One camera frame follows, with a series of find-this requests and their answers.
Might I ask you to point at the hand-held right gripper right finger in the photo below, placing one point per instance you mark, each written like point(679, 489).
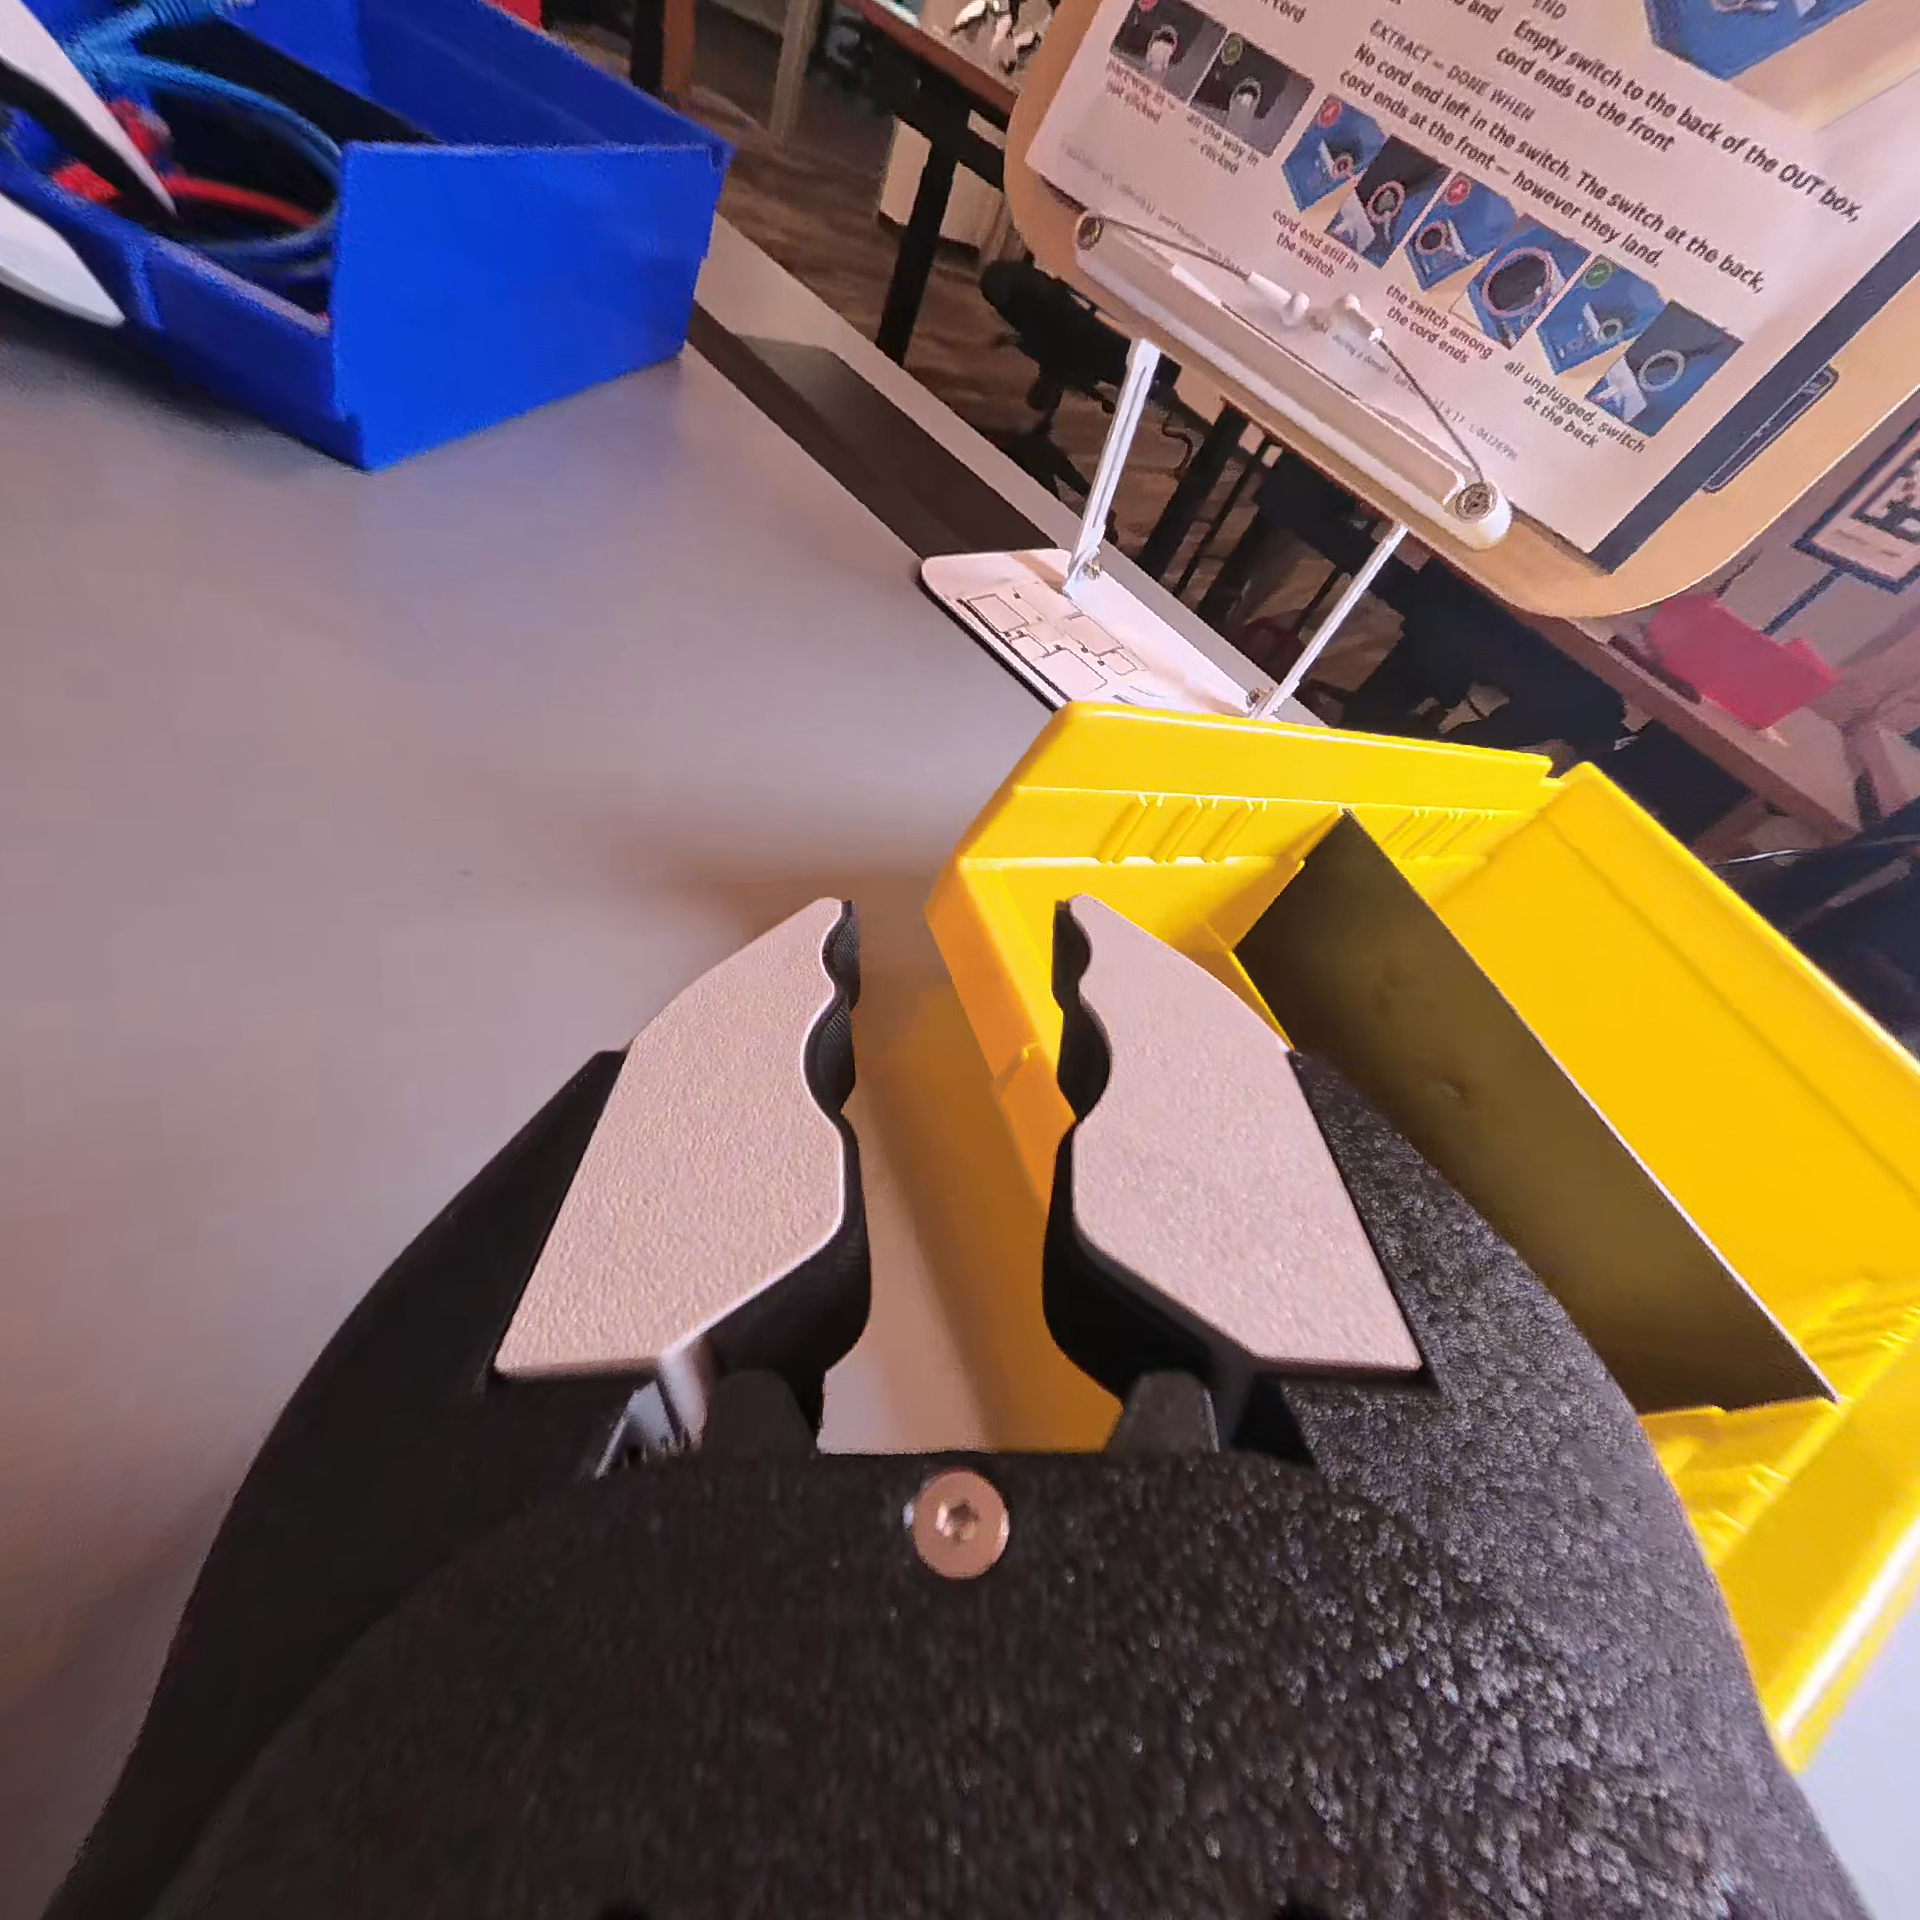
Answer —
point(1214, 1185)

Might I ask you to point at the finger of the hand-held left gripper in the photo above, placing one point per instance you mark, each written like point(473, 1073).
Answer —
point(66, 112)
point(44, 264)

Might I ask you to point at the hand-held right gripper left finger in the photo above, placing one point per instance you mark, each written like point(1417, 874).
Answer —
point(690, 1185)

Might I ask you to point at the blue plastic bin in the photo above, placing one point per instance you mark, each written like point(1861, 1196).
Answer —
point(494, 271)

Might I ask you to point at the yellow plastic bin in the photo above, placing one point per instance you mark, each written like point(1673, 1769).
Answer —
point(1724, 1050)

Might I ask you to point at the black bin divider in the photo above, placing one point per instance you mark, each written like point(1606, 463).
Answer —
point(1501, 1126)

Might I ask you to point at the black office chair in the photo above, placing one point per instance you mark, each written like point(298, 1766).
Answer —
point(1079, 345)

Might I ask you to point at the wooden background table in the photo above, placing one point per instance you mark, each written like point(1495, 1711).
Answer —
point(945, 60)

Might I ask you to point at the framed marker sign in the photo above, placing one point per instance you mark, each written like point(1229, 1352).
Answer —
point(1874, 523)

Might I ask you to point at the white lamp stand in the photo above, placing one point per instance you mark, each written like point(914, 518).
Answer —
point(1501, 180)

